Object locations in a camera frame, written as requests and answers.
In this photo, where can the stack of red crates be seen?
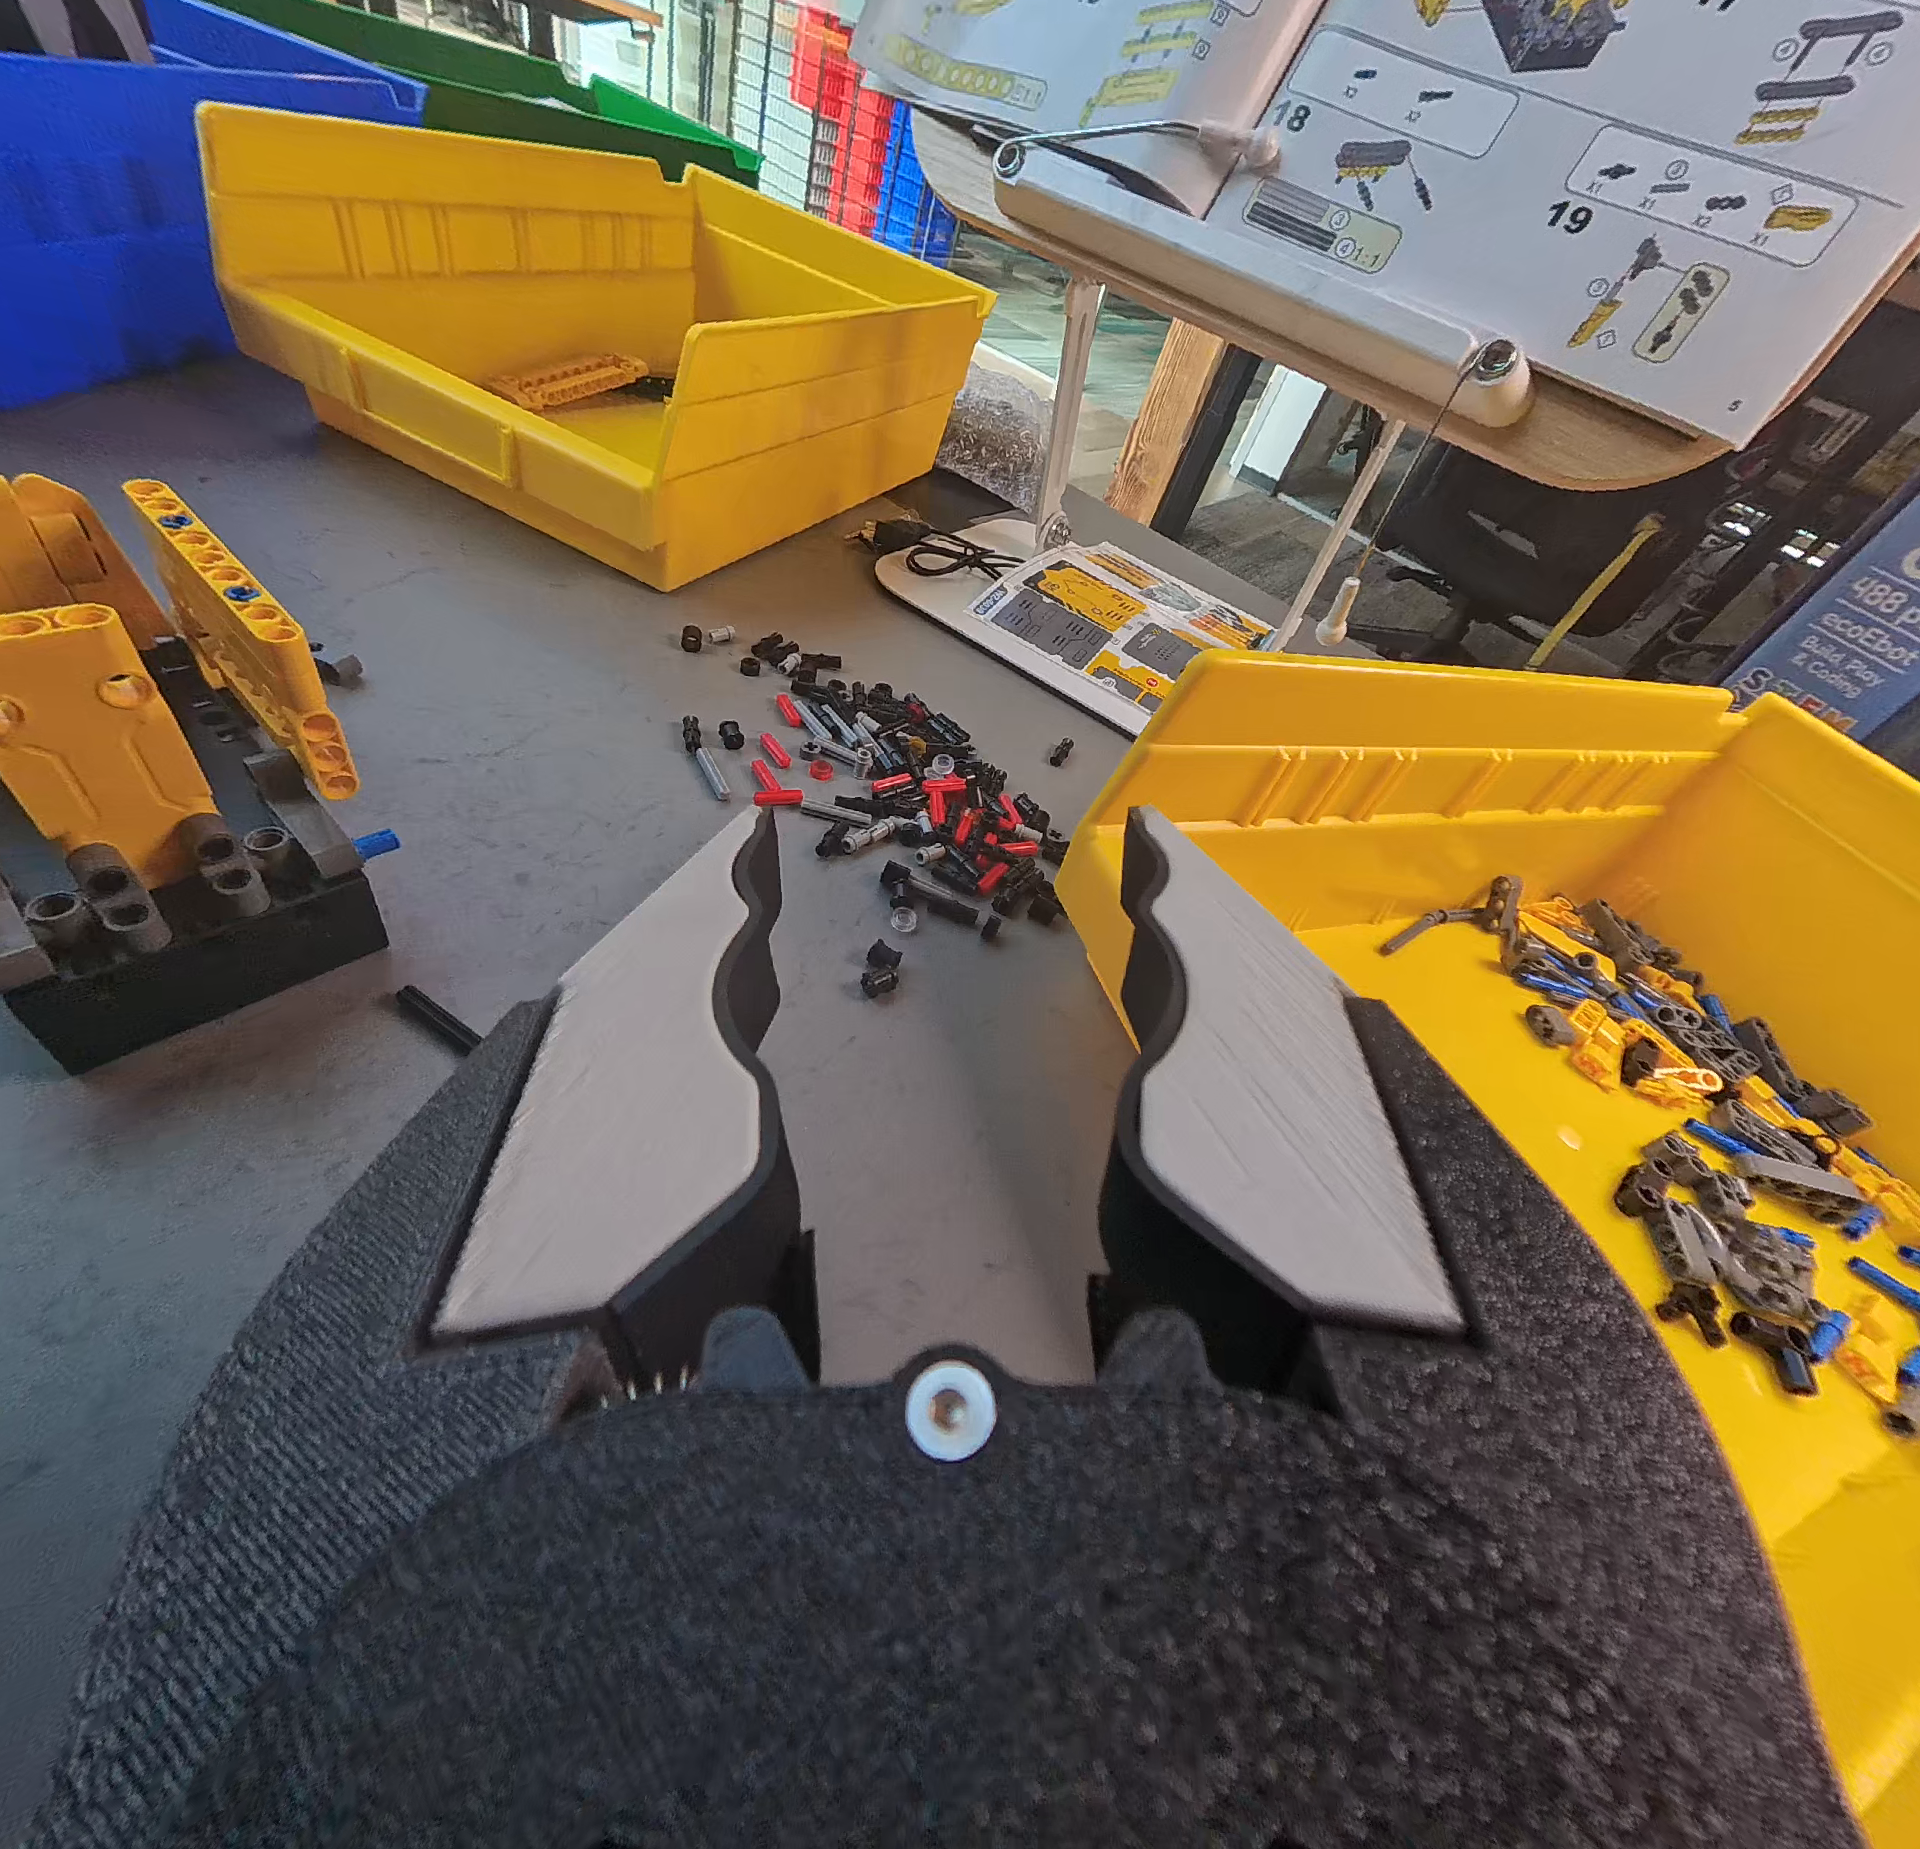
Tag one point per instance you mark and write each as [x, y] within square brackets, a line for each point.
[840, 96]

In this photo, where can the stack of blue crates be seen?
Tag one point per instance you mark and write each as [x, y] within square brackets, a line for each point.
[913, 198]

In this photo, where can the orange lego frame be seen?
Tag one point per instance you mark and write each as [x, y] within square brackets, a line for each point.
[566, 381]

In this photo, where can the yellow plastic bin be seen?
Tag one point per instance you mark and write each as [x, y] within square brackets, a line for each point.
[1499, 829]
[449, 220]

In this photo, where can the blue plastic bin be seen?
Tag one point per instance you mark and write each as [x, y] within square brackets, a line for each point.
[106, 229]

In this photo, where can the blue lego set box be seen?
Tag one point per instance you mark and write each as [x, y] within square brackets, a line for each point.
[1853, 635]

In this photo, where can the black lego axle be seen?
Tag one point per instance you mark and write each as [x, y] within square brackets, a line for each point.
[439, 1018]

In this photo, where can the yellow black lego model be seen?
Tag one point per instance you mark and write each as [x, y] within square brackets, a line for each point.
[91, 726]

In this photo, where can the wooden post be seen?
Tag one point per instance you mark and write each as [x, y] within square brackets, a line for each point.
[1169, 424]

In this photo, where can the black office chair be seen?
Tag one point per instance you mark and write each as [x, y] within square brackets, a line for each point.
[1575, 529]

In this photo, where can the clear bubble wrap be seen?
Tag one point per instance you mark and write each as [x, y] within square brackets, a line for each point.
[989, 438]

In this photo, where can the lego sticker sheet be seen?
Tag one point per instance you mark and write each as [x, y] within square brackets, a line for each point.
[1110, 626]

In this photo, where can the pile of mixed lego parts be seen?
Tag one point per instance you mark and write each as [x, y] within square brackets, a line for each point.
[1696, 1115]

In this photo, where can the lego instruction booklet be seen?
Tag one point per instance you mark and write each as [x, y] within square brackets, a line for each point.
[1499, 229]

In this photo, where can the pile of small lego pins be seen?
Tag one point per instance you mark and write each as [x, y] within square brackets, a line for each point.
[915, 816]

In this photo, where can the green plastic bin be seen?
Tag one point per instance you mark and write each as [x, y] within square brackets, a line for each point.
[495, 87]

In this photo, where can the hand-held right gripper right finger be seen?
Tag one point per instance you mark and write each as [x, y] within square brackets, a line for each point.
[1276, 1115]

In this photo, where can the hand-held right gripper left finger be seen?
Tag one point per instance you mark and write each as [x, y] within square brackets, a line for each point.
[630, 1130]

